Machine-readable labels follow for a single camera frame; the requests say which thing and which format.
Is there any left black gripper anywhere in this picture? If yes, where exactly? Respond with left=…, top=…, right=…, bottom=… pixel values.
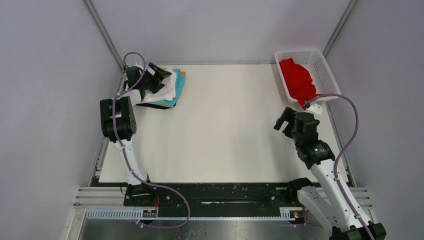
left=139, top=62, right=171, bottom=94

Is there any white t shirt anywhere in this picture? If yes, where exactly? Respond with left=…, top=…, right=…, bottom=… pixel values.
left=124, top=63, right=177, bottom=106

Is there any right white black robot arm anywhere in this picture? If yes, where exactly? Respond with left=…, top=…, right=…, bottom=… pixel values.
left=273, top=107, right=387, bottom=240

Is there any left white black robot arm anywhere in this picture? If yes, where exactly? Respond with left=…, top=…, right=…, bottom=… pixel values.
left=99, top=62, right=174, bottom=206

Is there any folded cyan t shirt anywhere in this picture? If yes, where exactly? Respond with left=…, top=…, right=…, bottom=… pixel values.
left=144, top=67, right=186, bottom=109

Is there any folded orange t shirt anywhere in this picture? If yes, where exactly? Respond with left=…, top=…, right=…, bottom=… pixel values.
left=157, top=68, right=186, bottom=108

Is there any red t shirt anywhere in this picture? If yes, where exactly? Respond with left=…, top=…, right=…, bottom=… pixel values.
left=279, top=58, right=321, bottom=111

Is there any white plastic basket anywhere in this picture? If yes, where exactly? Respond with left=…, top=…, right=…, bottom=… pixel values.
left=274, top=48, right=341, bottom=105

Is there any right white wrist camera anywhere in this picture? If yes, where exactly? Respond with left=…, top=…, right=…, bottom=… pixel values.
left=304, top=101, right=323, bottom=116

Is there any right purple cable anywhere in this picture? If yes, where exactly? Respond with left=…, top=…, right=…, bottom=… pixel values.
left=302, top=93, right=377, bottom=240

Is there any purple cable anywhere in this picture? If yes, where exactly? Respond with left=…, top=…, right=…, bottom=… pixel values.
left=111, top=51, right=192, bottom=230
left=302, top=93, right=377, bottom=240

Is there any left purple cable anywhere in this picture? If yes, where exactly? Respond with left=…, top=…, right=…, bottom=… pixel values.
left=111, top=51, right=192, bottom=230

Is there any white slotted cable duct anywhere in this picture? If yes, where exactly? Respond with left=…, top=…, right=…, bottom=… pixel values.
left=85, top=207, right=296, bottom=221

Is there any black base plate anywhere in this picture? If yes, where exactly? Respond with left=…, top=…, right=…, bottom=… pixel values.
left=123, top=182, right=304, bottom=219

